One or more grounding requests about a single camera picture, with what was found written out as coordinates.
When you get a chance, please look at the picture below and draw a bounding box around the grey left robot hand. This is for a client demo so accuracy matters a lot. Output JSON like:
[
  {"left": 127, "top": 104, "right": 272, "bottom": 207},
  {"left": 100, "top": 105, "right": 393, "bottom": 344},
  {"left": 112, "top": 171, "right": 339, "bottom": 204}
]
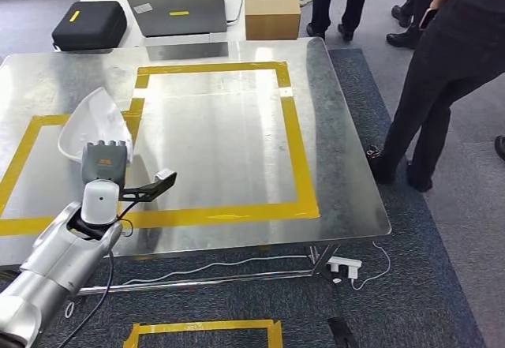
[{"left": 81, "top": 139, "right": 129, "bottom": 190}]

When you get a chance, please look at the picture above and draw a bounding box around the white plastic car part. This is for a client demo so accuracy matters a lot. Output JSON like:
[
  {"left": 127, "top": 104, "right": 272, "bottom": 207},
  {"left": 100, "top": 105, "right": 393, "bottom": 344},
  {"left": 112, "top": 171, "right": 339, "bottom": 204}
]
[{"left": 57, "top": 86, "right": 135, "bottom": 165}]

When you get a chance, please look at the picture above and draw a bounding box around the steel workbench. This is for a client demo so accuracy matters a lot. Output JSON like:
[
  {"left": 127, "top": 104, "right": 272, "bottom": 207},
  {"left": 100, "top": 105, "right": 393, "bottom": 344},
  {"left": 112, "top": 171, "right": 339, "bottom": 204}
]
[{"left": 0, "top": 37, "right": 393, "bottom": 298}]

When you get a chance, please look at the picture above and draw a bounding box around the black zip carry case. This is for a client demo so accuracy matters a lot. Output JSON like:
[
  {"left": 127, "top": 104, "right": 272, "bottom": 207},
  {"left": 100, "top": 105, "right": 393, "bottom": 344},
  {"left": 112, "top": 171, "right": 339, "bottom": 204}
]
[{"left": 51, "top": 0, "right": 128, "bottom": 53}]

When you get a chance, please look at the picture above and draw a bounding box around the grey laptop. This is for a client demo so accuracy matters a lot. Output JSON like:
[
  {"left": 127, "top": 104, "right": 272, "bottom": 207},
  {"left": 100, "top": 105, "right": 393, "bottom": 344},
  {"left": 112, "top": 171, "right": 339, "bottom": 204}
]
[{"left": 120, "top": 0, "right": 229, "bottom": 39}]

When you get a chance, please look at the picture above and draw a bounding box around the yellow floor tape square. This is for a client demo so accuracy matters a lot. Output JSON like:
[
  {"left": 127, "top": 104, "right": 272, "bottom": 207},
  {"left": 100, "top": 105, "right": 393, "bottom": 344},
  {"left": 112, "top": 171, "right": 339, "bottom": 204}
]
[{"left": 122, "top": 319, "right": 284, "bottom": 348}]

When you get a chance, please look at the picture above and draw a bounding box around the white table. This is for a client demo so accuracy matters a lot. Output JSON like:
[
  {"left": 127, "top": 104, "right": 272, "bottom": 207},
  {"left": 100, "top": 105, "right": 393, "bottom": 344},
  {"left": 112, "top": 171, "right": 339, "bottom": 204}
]
[{"left": 80, "top": 0, "right": 284, "bottom": 50}]

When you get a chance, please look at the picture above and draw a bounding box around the brown cardboard box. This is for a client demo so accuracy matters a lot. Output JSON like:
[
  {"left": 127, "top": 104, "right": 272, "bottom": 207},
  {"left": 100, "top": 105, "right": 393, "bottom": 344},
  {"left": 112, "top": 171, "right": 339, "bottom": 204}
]
[{"left": 244, "top": 0, "right": 302, "bottom": 42}]

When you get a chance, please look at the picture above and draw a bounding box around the white power strip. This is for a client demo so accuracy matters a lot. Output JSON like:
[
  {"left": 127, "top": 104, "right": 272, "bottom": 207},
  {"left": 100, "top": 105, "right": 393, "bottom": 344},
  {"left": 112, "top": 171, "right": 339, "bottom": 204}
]
[{"left": 326, "top": 255, "right": 362, "bottom": 283}]

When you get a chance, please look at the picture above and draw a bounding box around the black robot foot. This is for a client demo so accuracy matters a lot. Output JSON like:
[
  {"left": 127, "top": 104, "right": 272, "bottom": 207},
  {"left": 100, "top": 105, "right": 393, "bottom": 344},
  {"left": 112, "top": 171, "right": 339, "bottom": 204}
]
[{"left": 327, "top": 316, "right": 360, "bottom": 348}]

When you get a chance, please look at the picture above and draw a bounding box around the black smartphone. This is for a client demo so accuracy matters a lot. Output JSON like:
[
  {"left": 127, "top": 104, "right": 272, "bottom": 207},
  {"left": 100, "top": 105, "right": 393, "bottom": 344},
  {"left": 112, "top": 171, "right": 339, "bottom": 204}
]
[{"left": 418, "top": 7, "right": 439, "bottom": 32}]

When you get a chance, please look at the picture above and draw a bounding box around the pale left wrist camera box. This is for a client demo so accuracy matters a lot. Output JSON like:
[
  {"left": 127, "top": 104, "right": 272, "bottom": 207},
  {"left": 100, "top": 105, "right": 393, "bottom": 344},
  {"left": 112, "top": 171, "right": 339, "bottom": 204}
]
[{"left": 118, "top": 167, "right": 178, "bottom": 204}]

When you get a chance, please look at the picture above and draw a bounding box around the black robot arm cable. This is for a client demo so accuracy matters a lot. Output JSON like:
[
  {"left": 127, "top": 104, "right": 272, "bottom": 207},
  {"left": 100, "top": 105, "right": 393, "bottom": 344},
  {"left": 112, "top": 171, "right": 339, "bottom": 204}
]
[{"left": 58, "top": 199, "right": 136, "bottom": 348}]

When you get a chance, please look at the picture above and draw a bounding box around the white floor cable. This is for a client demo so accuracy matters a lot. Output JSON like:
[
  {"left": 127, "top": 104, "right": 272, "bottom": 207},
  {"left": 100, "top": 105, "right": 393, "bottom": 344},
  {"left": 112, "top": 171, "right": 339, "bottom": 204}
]
[
  {"left": 118, "top": 253, "right": 309, "bottom": 287},
  {"left": 350, "top": 241, "right": 392, "bottom": 292}
]

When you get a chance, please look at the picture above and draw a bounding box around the white laptop cable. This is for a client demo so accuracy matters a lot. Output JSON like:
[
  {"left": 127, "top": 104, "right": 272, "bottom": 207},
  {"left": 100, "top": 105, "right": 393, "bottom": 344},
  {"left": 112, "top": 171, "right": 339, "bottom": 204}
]
[{"left": 226, "top": 0, "right": 248, "bottom": 26}]

